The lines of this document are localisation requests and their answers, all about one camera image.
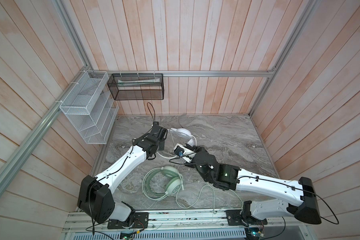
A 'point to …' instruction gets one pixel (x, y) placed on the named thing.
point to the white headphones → (182, 134)
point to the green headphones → (174, 185)
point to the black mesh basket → (137, 86)
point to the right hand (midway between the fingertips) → (188, 144)
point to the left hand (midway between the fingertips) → (157, 144)
